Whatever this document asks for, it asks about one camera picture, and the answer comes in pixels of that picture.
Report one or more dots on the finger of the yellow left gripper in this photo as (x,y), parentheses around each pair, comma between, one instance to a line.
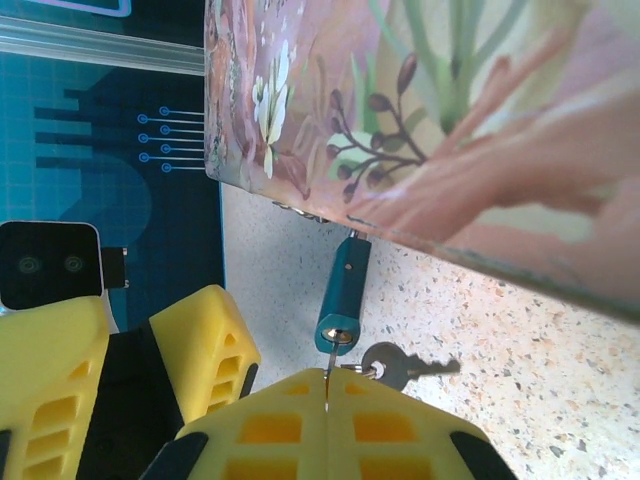
(45,375)
(210,350)

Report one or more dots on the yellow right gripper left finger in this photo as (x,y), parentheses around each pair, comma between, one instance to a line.
(270,450)

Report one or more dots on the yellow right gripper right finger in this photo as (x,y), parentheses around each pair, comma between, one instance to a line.
(385,450)

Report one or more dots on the silver spare key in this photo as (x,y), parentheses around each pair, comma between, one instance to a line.
(395,367)

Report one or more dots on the teal padlock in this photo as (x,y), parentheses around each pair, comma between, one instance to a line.
(342,295)

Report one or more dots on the pink illustrated tin box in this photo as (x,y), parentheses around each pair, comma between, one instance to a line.
(400,125)

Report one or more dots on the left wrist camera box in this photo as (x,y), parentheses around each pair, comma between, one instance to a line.
(50,265)

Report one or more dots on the aluminium frame post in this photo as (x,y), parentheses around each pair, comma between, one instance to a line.
(100,47)

